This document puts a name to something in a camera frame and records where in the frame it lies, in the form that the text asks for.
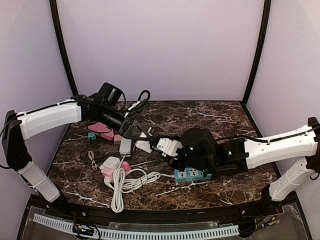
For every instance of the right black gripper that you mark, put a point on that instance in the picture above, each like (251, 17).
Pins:
(178, 156)

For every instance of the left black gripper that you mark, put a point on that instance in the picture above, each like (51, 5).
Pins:
(129, 126)

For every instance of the white cube socket adapter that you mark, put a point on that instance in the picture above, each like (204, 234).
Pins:
(144, 145)

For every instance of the white power strip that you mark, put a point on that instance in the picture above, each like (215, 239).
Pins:
(126, 146)

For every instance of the pink charger plug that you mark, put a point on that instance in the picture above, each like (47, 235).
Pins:
(117, 139)

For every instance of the pink triangular power socket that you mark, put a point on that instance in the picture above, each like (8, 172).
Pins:
(102, 131)

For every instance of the white and pink cube socket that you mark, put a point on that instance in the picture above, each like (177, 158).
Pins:
(111, 164)

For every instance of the teal charger plug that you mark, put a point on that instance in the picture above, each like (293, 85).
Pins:
(92, 136)

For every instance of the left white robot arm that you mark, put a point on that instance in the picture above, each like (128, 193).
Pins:
(22, 126)

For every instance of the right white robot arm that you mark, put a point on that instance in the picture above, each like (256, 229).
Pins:
(240, 154)

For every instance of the teal power strip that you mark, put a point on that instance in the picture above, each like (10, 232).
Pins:
(190, 175)

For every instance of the small circuit board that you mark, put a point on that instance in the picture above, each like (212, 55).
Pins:
(83, 230)

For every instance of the white slotted cable duct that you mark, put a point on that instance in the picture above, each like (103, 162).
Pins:
(119, 234)

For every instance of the left black frame post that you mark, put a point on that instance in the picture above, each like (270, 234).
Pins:
(62, 46)

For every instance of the black frame post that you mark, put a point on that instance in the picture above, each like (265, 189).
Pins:
(258, 51)
(62, 46)

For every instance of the right black frame post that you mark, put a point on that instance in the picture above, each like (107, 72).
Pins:
(258, 51)

